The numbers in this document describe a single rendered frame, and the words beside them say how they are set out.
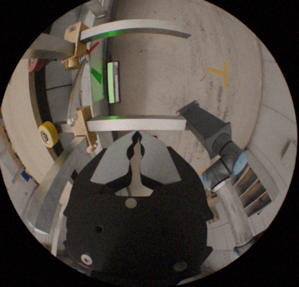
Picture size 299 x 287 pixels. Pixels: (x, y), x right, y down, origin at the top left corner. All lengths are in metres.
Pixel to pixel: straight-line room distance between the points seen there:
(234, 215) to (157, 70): 1.31
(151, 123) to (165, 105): 0.90
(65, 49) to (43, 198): 0.27
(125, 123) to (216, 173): 0.59
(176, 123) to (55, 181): 0.29
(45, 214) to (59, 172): 0.09
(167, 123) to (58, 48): 0.30
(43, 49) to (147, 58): 1.00
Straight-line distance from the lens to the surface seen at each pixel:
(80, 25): 0.31
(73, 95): 0.16
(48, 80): 0.48
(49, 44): 0.23
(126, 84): 1.08
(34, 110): 0.39
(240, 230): 0.67
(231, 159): 0.67
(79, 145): 0.26
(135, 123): 0.23
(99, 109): 0.42
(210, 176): 0.67
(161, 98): 1.10
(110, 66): 0.39
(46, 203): 0.20
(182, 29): 0.27
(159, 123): 0.23
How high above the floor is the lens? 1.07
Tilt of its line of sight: 58 degrees down
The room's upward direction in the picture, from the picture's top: 175 degrees clockwise
